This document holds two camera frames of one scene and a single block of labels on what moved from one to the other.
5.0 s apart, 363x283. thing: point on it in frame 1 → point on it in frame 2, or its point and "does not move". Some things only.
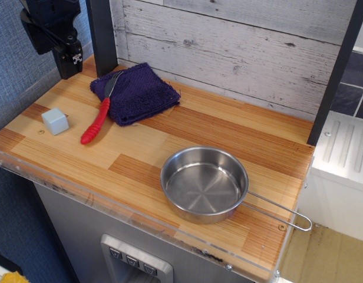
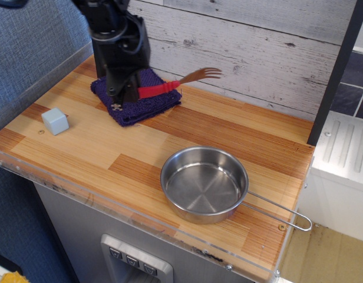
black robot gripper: x=50 y=23 → x=121 y=42
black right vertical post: x=326 y=101 does not move
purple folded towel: x=141 y=95 does not move
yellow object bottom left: x=13 y=277 does not move
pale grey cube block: x=55 y=120 does not move
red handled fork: x=91 y=133 → x=150 y=90
